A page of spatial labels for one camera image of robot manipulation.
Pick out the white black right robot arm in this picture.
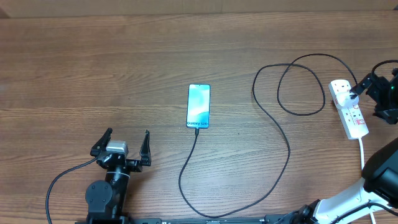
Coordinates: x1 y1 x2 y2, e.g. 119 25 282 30
280 68 397 223

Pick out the black charger cable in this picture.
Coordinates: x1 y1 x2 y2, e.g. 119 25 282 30
178 53 360 219

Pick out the blue Samsung smartphone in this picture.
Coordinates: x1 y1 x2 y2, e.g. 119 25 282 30
186 84 211 129

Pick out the white charger plug adapter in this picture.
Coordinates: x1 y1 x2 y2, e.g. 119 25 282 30
336 91 359 110

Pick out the white power strip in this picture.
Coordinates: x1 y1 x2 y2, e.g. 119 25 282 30
328 80 369 139

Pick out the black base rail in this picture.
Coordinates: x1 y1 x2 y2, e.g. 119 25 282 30
76 212 295 224

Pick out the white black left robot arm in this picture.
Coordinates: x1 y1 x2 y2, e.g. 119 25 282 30
45 128 152 223

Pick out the white power strip cord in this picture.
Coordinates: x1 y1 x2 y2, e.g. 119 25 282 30
358 138 377 224

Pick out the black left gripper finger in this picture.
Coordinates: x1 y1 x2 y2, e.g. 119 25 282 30
90 128 113 157
140 130 152 166

